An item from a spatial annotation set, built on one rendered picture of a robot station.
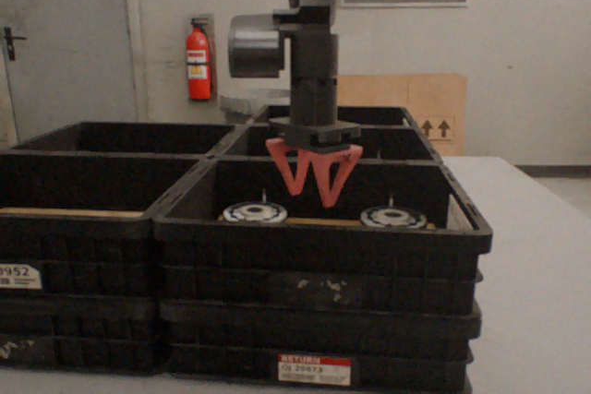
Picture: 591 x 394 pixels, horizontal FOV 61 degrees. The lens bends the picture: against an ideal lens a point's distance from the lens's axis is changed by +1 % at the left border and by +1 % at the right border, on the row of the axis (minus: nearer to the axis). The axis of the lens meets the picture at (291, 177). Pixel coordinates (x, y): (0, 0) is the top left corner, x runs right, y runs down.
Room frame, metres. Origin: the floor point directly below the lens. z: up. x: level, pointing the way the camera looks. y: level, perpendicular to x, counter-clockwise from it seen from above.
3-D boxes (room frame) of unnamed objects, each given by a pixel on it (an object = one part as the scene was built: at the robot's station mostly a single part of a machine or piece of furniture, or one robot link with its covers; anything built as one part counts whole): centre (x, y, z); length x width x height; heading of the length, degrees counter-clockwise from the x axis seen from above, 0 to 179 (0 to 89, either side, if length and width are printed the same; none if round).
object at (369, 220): (0.74, -0.16, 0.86); 0.10 x 0.10 x 0.01
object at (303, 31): (0.60, -0.02, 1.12); 0.07 x 0.06 x 0.07; 89
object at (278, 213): (0.76, 0.06, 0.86); 0.10 x 0.10 x 0.01
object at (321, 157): (0.59, -0.04, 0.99); 0.07 x 0.07 x 0.09; 40
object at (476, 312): (0.68, -0.04, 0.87); 0.40 x 0.30 x 0.11; 84
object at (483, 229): (0.68, -0.04, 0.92); 0.40 x 0.30 x 0.02; 84
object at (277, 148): (0.61, -0.01, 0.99); 0.07 x 0.07 x 0.09; 40
